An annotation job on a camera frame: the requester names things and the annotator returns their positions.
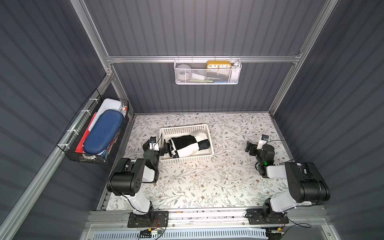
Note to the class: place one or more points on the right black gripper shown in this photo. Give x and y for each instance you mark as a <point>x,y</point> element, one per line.
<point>252,148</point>

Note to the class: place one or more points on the white perforated plastic basket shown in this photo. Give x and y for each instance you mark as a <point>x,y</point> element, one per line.
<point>171,132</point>

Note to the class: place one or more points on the white mesh hanging basket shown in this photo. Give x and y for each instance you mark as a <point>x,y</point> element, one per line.
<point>203,76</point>

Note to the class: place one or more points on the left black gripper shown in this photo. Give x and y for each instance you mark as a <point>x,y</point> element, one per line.
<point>165,147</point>

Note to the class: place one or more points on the floral patterned table mat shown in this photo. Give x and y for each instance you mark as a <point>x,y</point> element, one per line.
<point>228,179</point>

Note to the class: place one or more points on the blue oval zip case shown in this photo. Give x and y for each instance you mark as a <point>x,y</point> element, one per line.
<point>103,132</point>

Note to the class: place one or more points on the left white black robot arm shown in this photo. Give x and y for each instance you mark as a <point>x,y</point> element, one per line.
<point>128,176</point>

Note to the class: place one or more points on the red flat folder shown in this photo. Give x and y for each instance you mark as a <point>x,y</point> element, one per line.
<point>79,148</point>

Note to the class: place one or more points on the black white checkered pillowcase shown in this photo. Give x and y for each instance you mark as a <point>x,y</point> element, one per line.
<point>187,145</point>

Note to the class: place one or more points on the yellow clock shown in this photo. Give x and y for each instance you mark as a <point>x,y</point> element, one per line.
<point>215,64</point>

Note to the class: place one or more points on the white flat plastic box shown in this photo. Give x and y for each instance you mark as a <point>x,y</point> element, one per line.
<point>107,104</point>

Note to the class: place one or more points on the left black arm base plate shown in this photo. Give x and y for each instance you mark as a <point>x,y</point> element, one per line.
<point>150,220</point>

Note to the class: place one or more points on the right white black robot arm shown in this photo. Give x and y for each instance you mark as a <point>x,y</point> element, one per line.
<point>306,186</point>

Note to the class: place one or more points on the black wire wall basket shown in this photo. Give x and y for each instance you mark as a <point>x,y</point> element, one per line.
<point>75,130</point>

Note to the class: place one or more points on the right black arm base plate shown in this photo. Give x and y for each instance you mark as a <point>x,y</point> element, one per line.
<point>258,216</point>

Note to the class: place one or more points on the white tape roll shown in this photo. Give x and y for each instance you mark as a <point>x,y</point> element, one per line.
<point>183,72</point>

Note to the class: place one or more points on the white ventilated front panel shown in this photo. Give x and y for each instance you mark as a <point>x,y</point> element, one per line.
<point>184,234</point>

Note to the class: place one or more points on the small electronics board with wires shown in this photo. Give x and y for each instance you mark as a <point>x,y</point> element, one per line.
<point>151,232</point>

